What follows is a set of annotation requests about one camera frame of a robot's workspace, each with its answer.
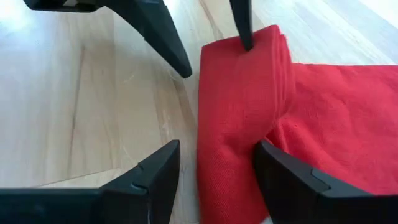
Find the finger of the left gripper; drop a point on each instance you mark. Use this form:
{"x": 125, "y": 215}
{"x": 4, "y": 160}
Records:
{"x": 155, "y": 28}
{"x": 244, "y": 21}

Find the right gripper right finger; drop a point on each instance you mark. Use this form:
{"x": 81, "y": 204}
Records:
{"x": 295, "y": 193}

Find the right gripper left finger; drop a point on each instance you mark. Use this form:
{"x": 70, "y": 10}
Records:
{"x": 124, "y": 202}

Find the red cloth napkin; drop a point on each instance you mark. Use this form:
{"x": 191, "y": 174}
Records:
{"x": 242, "y": 109}

